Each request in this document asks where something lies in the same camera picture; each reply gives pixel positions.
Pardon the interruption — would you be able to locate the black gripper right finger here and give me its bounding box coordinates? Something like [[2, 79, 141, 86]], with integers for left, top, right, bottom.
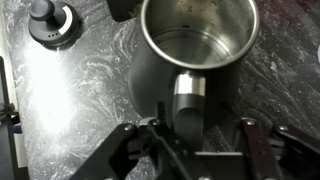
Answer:
[[221, 101, 320, 180]]

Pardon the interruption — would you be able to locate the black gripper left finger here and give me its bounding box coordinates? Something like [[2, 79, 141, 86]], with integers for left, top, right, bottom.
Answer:
[[69, 102, 174, 180]]

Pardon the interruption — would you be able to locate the black gooseneck kettle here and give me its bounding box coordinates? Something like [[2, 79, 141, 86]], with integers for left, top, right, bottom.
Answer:
[[128, 0, 259, 150]]

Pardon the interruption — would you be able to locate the black kettle lid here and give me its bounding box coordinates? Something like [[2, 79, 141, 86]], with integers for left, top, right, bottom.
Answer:
[[28, 0, 79, 47]]

